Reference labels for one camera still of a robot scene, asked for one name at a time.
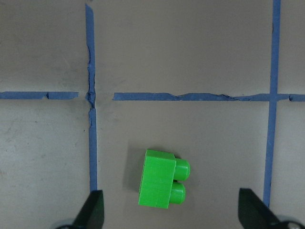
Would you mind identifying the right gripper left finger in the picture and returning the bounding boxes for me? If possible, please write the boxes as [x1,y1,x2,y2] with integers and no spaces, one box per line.
[71,190,104,229]

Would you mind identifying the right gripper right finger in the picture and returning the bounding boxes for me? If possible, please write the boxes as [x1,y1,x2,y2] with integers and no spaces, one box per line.
[238,188,280,229]

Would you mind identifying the green toy block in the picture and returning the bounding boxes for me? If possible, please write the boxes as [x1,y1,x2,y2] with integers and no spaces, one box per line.
[138,149,191,209]

